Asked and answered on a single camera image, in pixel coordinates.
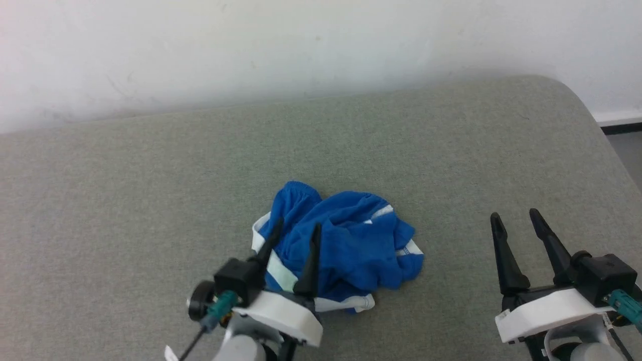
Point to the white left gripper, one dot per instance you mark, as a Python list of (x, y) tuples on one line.
[(286, 316)]

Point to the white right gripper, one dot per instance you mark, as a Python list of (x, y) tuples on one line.
[(546, 312)]

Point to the blue shorts with white stripes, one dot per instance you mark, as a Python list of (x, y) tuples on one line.
[(351, 245)]

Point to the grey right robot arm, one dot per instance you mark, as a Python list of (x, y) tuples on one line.
[(592, 348)]

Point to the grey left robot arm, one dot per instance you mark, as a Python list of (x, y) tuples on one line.
[(243, 346)]

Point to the grey-green fabric sofa cushion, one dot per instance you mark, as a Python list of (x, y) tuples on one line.
[(150, 210)]

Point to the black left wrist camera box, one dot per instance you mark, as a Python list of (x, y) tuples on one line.
[(238, 278)]

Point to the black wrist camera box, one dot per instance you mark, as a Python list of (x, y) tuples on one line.
[(604, 276), (238, 278)]

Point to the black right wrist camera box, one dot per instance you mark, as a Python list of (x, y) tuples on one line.
[(604, 276)]

